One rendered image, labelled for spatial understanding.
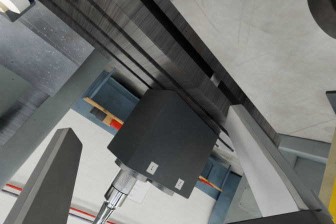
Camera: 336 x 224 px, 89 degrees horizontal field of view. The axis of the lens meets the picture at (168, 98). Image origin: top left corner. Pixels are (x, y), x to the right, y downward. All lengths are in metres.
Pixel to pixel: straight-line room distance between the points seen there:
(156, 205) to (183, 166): 5.62
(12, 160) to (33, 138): 0.08
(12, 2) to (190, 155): 0.42
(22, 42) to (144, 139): 0.51
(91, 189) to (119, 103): 2.21
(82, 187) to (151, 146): 4.70
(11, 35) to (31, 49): 0.06
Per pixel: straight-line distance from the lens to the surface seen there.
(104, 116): 4.14
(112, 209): 0.45
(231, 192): 7.34
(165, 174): 0.42
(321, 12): 0.63
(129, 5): 0.29
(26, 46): 0.71
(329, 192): 1.63
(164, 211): 6.32
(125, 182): 0.43
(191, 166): 0.48
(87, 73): 0.74
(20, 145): 0.75
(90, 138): 4.69
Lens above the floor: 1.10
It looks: 18 degrees down
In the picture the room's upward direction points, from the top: 147 degrees counter-clockwise
